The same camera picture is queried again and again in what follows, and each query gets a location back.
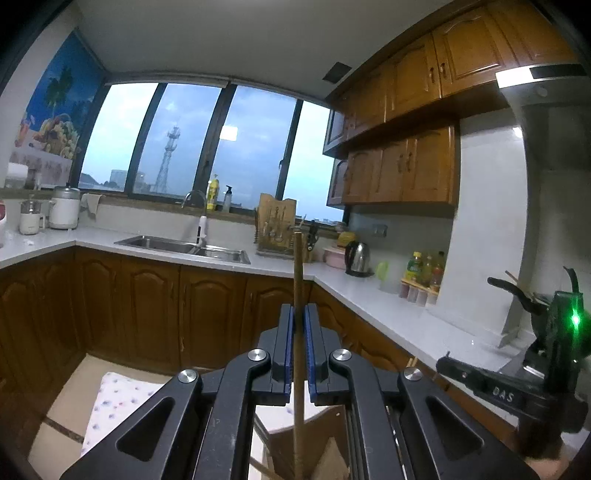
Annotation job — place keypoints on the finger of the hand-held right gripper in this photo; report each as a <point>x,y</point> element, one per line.
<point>489,385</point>
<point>521,295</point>

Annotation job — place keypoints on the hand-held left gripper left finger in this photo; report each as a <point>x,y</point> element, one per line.
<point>288,350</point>

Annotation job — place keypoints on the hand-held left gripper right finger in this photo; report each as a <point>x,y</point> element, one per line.
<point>308,350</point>

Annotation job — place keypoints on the brown wooden chopstick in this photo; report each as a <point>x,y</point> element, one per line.
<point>511,277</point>

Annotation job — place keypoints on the wooden utensil holder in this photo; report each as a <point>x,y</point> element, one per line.
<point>323,443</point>

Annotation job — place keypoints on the red sauce bottle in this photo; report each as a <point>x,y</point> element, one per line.
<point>438,272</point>

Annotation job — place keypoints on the pink pot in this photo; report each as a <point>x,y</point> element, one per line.
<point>333,258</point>

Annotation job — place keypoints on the wooden seasoning rack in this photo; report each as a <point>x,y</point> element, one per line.
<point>418,295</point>

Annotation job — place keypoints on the steel electric kettle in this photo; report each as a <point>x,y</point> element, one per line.
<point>359,258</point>

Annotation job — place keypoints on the green plastic cup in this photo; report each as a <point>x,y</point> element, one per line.
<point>382,272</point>

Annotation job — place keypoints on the yellow oil bottle green label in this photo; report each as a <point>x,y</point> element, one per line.
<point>414,268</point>

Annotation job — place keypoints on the yellow container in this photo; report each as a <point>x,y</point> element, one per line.
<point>346,237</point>

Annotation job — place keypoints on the wooden cutting board rack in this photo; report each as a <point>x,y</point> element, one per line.
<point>276,221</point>

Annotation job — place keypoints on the stainless steel sink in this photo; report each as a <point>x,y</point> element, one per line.
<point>184,247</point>

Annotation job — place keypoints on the brown wooden lower cabinets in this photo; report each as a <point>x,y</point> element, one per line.
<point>138,314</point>

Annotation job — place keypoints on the brown wooden cabinets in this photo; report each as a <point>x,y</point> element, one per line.
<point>138,314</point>
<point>415,83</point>

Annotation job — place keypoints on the yellow detergent bottle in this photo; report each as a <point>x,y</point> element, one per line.
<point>212,194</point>

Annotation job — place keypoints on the dark framed kitchen window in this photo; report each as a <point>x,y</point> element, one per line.
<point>184,138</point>

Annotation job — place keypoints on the brown wooden upper cabinets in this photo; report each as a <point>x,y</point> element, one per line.
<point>415,83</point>

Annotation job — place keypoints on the beige dish cloth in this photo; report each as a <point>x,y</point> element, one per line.
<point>92,205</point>

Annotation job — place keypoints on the white rice cooker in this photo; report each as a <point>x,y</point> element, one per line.
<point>64,207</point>

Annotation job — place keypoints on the dark ceiling vent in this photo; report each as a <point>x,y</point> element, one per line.
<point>337,73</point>

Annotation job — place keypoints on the white jug appliance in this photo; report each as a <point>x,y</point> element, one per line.
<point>31,219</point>

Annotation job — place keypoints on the white wall outlet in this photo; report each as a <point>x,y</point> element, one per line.
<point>379,230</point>

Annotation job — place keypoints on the blue wall poster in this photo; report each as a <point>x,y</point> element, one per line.
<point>55,101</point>

